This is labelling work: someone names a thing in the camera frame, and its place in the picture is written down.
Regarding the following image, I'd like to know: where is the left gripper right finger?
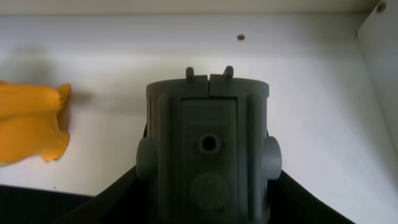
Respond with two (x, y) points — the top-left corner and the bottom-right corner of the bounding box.
(267, 169), (357, 224)

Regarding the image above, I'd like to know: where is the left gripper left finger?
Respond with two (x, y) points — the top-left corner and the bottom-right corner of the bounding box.
(52, 166), (156, 224)

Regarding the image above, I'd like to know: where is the yellow rubber duck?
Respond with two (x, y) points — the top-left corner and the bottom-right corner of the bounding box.
(0, 80), (72, 166)

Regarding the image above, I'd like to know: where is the white shelf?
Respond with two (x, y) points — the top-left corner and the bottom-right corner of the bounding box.
(0, 0), (398, 224)

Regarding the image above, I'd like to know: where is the grey and yellow toy truck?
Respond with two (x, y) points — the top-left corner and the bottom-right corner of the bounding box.
(136, 65), (282, 224)

